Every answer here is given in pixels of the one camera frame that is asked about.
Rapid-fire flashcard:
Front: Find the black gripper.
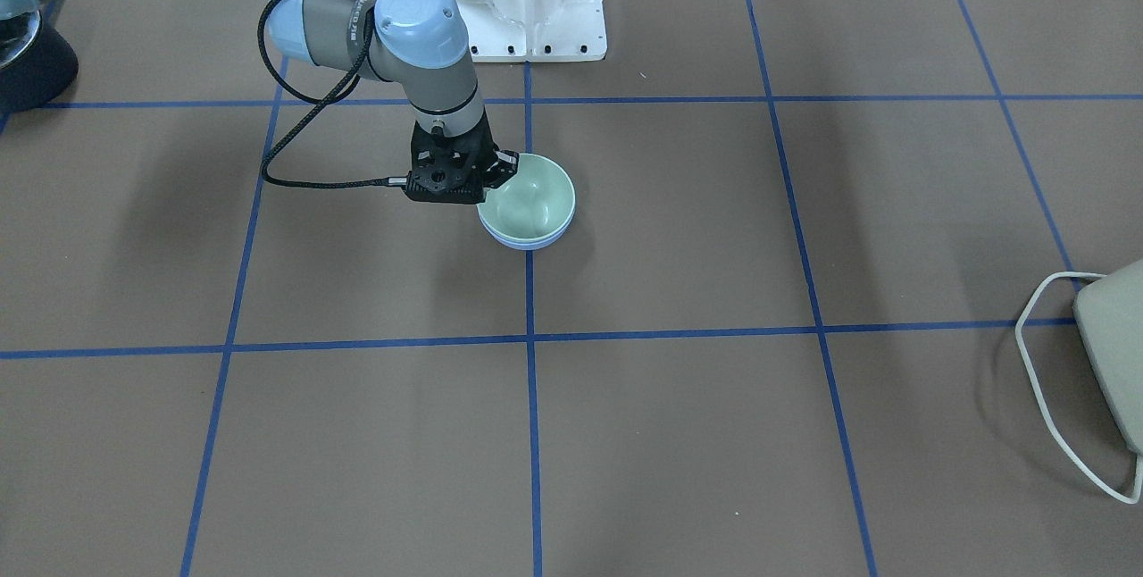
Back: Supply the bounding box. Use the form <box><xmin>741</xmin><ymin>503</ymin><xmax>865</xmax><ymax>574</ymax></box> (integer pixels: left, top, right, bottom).
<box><xmin>403</xmin><ymin>117</ymin><xmax>520</xmax><ymax>205</ymax></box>

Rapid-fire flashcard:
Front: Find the green bowl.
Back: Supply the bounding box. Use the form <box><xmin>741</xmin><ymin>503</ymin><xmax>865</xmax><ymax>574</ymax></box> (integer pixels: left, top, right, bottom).
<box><xmin>477</xmin><ymin>153</ymin><xmax>577</xmax><ymax>235</ymax></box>

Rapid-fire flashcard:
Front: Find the blue bowl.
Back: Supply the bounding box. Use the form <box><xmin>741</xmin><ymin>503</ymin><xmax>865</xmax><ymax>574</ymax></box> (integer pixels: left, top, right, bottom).
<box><xmin>478</xmin><ymin>213</ymin><xmax>575</xmax><ymax>251</ymax></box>

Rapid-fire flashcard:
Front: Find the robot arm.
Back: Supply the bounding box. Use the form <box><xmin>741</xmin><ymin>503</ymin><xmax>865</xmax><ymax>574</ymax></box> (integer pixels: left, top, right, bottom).
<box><xmin>1</xmin><ymin>0</ymin><xmax>519</xmax><ymax>205</ymax></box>

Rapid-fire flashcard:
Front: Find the dark blue saucepan with lid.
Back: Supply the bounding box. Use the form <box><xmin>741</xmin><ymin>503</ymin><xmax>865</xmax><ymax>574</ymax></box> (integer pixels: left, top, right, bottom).
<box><xmin>1</xmin><ymin>0</ymin><xmax>79</xmax><ymax>114</ymax></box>

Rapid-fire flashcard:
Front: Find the cream toaster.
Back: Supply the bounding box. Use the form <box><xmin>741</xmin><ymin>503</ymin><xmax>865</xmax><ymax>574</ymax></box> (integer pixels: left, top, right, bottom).
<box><xmin>1073</xmin><ymin>261</ymin><xmax>1142</xmax><ymax>454</ymax></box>

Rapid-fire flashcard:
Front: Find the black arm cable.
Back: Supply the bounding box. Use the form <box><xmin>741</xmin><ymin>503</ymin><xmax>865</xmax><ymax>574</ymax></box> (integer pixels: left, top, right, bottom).
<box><xmin>257</xmin><ymin>0</ymin><xmax>411</xmax><ymax>192</ymax></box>

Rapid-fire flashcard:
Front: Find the white toaster cord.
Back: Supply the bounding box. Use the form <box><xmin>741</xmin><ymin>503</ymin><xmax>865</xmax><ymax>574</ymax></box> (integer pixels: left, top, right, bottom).
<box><xmin>1015</xmin><ymin>272</ymin><xmax>1143</xmax><ymax>505</ymax></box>

